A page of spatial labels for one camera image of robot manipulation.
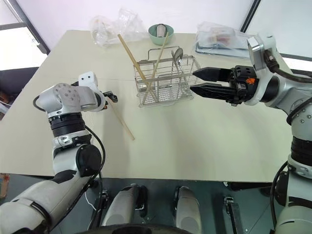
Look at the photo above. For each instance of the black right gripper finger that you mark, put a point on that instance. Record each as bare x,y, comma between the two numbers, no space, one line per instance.
212,73
214,91

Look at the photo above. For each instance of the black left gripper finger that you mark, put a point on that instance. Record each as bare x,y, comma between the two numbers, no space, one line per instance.
114,97

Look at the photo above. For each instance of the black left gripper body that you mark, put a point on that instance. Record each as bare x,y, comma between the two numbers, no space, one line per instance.
103,98

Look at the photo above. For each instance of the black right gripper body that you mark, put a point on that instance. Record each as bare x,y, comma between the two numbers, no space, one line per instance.
243,85

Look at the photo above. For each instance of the wooden chopstick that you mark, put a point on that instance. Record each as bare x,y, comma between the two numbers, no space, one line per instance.
129,53
122,122
161,52

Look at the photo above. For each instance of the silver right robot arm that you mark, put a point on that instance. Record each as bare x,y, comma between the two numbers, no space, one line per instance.
302,107

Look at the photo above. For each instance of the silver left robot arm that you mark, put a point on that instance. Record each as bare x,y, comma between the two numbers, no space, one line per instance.
68,95

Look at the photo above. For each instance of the metal spoon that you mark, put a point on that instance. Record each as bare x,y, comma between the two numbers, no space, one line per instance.
179,54

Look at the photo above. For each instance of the clear bag with red contents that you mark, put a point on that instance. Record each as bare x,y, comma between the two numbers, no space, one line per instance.
219,36

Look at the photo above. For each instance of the green bowl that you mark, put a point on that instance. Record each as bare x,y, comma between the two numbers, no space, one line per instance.
156,39

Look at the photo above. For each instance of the clear crumpled plastic bag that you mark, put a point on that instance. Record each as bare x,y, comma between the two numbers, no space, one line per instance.
102,31
132,26

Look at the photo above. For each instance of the small white cup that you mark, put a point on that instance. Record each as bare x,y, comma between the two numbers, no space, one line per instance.
161,31

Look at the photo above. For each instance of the black chair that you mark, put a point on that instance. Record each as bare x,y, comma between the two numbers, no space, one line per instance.
14,78

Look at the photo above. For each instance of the grey rounded robot leg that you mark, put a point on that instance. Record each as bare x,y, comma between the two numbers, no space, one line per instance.
124,204
187,209

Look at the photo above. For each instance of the black metal table brace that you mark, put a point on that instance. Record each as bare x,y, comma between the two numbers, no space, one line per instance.
235,214

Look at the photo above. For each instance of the orange cardboard box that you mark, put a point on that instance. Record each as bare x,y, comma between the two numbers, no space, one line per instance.
4,186

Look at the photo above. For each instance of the dark rounded robot torso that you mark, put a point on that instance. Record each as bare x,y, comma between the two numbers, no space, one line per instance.
136,229

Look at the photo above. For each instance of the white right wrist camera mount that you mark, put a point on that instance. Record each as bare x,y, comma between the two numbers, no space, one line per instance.
262,73

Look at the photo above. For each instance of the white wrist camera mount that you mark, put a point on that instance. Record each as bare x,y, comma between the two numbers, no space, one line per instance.
262,73
88,78

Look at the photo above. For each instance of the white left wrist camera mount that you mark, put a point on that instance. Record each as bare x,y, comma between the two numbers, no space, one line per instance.
88,78

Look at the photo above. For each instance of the dark window frame post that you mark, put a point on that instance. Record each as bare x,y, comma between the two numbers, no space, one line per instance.
248,17
36,36

